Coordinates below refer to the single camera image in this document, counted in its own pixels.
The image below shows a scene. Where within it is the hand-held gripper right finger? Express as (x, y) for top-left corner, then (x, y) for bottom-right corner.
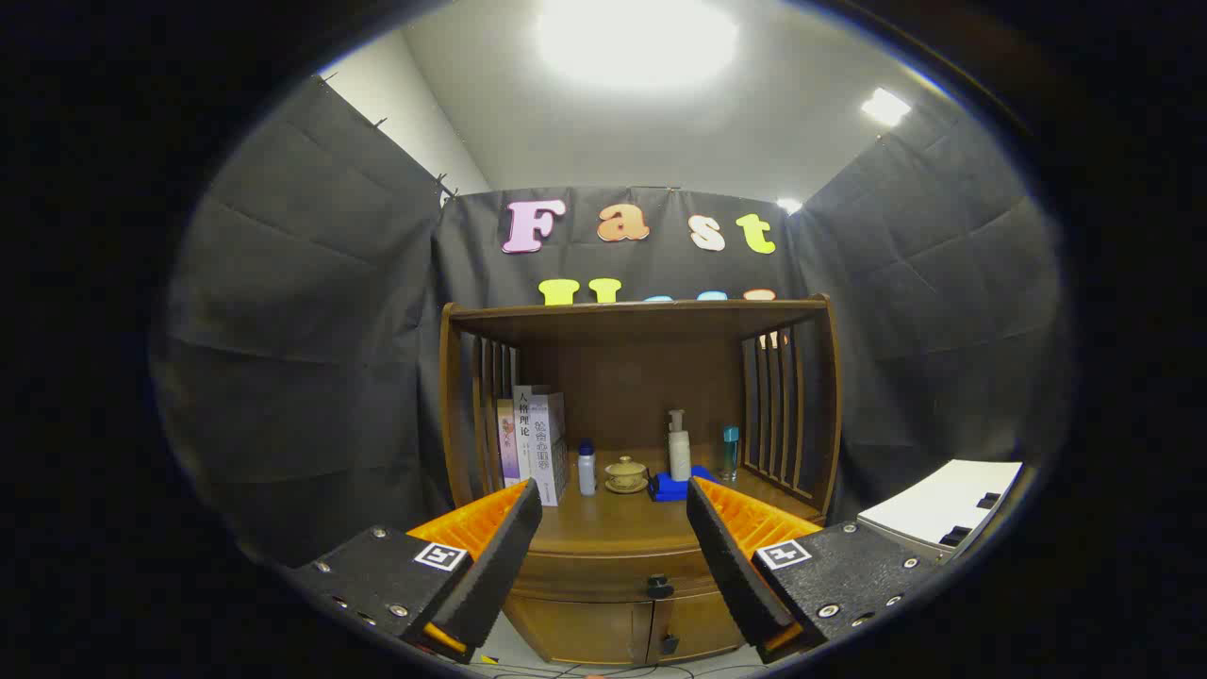
(686, 476), (944, 666)

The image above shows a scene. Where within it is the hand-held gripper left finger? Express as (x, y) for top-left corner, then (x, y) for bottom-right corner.
(283, 478), (545, 666)

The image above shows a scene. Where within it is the wooden drawer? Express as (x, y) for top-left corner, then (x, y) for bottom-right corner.
(509, 550), (727, 604)

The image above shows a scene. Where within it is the wooden cabinet door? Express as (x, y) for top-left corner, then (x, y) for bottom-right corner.
(503, 599), (654, 666)
(649, 589), (746, 664)

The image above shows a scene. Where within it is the wooden countertop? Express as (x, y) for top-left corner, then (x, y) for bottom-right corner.
(469, 443), (826, 557)

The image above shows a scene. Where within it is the wooden cabinet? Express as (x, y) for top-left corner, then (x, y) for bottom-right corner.
(438, 294), (842, 667)

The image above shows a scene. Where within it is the white side cabinet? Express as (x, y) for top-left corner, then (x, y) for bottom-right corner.
(856, 459), (1024, 562)

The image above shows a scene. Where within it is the blue folded cloth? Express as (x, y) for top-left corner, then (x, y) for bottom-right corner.
(649, 465), (718, 503)

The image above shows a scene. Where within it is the thick white book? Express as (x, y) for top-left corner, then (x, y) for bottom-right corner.
(530, 391), (570, 507)

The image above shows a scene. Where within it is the purple book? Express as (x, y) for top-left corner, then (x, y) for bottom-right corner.
(497, 399), (521, 489)

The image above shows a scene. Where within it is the white pump bottle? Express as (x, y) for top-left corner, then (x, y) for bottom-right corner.
(668, 409), (692, 483)

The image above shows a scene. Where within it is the yellow lidded teacup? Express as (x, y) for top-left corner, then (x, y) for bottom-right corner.
(604, 455), (650, 494)

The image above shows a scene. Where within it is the thin white book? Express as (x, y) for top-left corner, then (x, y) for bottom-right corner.
(514, 385), (540, 482)

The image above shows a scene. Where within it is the black backdrop cloth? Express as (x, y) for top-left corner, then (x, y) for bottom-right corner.
(151, 75), (1071, 567)

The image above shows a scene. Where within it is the large round ceiling light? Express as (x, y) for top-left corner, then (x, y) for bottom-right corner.
(536, 0), (741, 93)

